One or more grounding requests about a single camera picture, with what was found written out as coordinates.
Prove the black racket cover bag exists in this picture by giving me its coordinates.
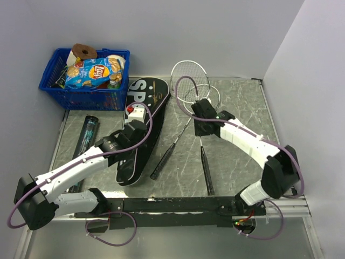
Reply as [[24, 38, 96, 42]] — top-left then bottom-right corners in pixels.
[[115, 77, 171, 187]]

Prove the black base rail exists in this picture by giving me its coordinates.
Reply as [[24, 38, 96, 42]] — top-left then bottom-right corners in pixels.
[[74, 196, 266, 229]]

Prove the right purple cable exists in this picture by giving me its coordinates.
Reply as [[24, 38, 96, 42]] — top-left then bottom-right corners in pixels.
[[174, 76, 305, 200]]

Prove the aluminium frame rail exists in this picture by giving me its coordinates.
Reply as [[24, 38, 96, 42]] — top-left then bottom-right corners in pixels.
[[265, 195, 311, 217]]

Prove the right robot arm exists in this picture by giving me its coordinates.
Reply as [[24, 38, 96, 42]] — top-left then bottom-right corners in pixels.
[[191, 99, 300, 215]]

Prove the badminton racket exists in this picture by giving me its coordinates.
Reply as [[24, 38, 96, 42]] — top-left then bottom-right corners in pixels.
[[170, 59, 216, 196], [150, 84, 220, 180]]

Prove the black shuttlecock tube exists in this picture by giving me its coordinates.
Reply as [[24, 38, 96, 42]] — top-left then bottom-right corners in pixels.
[[64, 115, 101, 194]]

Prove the purple cable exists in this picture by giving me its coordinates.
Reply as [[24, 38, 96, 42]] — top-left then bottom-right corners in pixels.
[[6, 102, 154, 229], [174, 76, 305, 200]]

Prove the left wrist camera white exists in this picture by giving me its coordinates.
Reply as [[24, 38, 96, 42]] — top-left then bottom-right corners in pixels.
[[127, 106, 146, 123]]

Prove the blue plastic basket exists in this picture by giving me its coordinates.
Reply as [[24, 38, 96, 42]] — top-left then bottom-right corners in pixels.
[[38, 48, 130, 111]]

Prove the brown chocolate donut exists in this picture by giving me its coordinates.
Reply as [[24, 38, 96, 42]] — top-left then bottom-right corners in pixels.
[[72, 43, 98, 60]]

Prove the blue Lays chip bag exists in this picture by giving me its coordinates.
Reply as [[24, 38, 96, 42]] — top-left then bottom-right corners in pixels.
[[65, 55, 126, 89]]

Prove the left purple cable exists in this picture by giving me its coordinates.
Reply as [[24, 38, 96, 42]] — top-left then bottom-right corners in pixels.
[[6, 102, 154, 229]]

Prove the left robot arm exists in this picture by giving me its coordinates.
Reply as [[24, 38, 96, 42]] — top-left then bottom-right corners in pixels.
[[14, 120, 152, 230]]

